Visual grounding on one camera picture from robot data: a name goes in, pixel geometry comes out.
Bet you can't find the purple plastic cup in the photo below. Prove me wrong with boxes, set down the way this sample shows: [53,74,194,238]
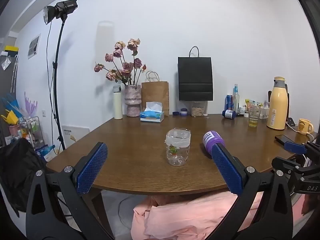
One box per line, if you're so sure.
[202,131,225,157]

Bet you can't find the black smartphone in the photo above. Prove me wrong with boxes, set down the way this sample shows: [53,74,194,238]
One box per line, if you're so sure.
[274,134,294,145]

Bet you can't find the yellow mug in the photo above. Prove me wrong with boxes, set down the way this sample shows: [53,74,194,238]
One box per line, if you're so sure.
[298,119,314,134]

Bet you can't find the yellow thermos jug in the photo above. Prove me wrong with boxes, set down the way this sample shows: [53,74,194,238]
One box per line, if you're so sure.
[267,76,289,131]

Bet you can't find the pink cloth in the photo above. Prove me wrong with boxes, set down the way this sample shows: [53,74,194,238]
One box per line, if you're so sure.
[130,191,266,240]

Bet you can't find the drinking glass with liquid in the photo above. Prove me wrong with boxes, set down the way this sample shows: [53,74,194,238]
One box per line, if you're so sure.
[248,105,261,128]

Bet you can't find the black jacket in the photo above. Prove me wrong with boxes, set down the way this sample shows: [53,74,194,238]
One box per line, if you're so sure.
[1,138,48,215]

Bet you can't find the blue white bottle lying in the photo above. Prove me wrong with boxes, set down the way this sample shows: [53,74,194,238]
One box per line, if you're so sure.
[222,109,236,120]

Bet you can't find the clear plastic bottle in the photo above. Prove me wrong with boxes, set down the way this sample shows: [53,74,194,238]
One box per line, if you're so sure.
[233,84,240,114]

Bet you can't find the cream thermos bottle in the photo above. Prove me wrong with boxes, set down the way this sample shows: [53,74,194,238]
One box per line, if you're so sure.
[113,85,123,120]

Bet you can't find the clear container with cereal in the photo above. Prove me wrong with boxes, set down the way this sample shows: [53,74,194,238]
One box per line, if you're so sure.
[191,101,207,117]

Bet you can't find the blue can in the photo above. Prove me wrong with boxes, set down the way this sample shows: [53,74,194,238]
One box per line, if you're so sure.
[224,95,233,111]

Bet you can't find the small purple jar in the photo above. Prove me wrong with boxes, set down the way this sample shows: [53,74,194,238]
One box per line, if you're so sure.
[180,108,188,116]

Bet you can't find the blue tissue box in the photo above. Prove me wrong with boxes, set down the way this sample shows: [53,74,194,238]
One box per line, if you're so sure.
[140,102,164,123]

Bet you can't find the pink ceramic vase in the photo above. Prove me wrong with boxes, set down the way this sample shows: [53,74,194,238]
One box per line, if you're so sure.
[124,85,142,117]

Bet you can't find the brown paper bag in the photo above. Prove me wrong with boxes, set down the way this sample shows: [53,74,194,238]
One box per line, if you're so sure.
[141,70,169,116]

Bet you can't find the dried pink roses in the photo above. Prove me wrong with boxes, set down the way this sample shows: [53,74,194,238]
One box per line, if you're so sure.
[93,38,147,86]

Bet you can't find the black paper bag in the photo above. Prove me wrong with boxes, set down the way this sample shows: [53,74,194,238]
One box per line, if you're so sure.
[177,46,214,101]

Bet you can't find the black studio light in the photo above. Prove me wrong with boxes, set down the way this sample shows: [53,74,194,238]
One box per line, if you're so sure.
[43,0,79,151]

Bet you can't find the wire rack shelf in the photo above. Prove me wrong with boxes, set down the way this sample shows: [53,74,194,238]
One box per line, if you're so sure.
[20,116,45,150]

